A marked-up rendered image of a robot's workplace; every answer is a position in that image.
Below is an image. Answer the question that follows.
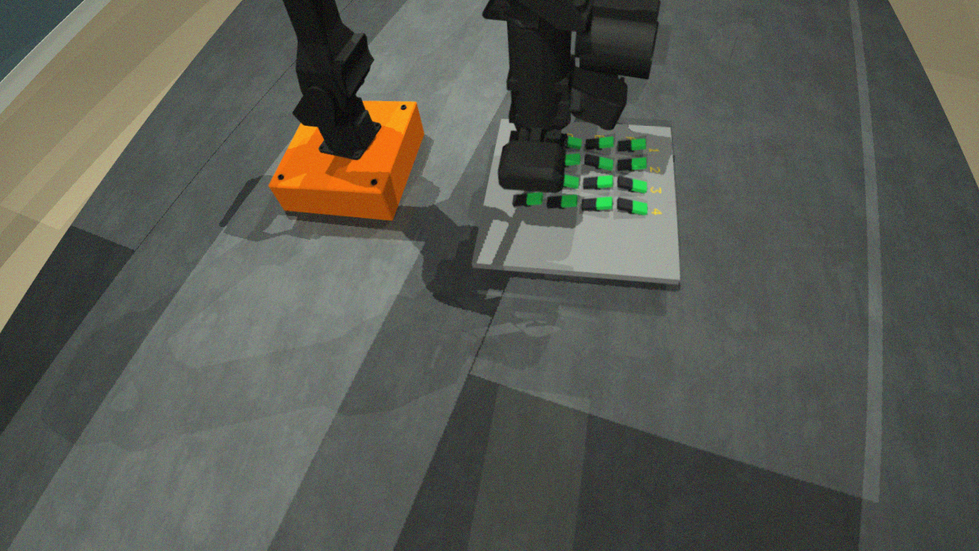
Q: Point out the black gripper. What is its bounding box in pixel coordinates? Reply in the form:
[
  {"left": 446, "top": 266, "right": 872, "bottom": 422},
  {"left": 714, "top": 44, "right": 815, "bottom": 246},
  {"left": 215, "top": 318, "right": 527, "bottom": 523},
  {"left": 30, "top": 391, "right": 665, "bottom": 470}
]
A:
[{"left": 498, "top": 54, "right": 571, "bottom": 193}]

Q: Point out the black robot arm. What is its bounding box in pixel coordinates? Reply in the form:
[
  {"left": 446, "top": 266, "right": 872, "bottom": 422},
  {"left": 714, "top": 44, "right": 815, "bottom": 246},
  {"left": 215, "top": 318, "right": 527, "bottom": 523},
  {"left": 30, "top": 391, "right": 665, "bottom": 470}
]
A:
[{"left": 283, "top": 0, "right": 661, "bottom": 160}]

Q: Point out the white switch panel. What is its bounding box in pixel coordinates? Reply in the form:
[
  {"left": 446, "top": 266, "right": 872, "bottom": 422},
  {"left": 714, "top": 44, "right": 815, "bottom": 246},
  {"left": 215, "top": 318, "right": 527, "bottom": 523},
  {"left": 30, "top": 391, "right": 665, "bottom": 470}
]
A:
[{"left": 472, "top": 119, "right": 680, "bottom": 285}]

